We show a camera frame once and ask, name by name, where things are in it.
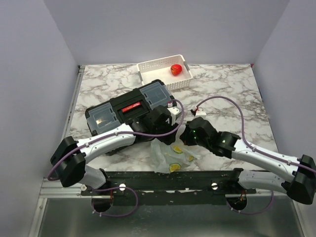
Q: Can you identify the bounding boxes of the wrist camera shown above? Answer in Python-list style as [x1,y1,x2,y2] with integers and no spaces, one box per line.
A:
[191,107,206,119]
[167,102,182,123]

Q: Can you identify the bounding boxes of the black mounting rail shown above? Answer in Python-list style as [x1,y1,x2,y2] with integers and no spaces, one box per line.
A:
[81,168,256,206]

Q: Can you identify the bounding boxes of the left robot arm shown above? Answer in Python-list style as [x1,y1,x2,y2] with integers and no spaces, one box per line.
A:
[47,103,183,195]

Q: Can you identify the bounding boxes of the black plastic toolbox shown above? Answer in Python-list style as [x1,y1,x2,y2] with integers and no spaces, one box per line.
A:
[84,79,179,156]

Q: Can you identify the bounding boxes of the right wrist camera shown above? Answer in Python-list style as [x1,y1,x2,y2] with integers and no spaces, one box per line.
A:
[191,107,206,119]

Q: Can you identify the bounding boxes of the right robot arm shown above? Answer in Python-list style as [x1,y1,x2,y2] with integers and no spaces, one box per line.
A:
[180,117,316,205]

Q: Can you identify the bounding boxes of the white lemon print plastic bag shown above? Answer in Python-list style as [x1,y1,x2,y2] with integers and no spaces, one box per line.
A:
[150,125,201,173]

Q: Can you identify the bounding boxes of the white perforated plastic basket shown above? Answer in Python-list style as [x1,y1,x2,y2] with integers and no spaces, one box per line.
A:
[136,54,193,91]

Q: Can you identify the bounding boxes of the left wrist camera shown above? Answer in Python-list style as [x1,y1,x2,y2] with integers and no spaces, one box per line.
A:
[167,102,182,123]

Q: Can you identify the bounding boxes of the red fake apple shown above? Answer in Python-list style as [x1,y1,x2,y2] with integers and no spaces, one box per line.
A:
[170,64,183,76]

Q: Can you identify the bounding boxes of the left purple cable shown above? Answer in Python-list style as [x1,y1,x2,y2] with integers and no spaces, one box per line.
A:
[46,99,185,218]

